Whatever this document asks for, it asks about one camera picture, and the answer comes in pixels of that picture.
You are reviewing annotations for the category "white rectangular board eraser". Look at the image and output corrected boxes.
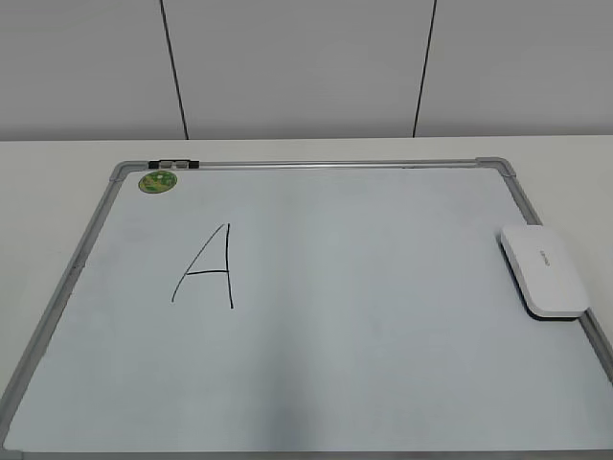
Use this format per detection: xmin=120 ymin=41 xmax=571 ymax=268
xmin=500 ymin=224 xmax=590 ymax=320

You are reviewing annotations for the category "white board with grey frame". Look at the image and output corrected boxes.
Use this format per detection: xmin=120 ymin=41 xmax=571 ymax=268
xmin=1 ymin=157 xmax=612 ymax=459

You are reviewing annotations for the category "green round magnet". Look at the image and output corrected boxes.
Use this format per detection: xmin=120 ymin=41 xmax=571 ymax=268
xmin=138 ymin=171 xmax=178 ymax=195

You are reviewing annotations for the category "black and silver board clip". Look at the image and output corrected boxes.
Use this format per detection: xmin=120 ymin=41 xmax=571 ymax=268
xmin=148 ymin=159 xmax=200 ymax=170

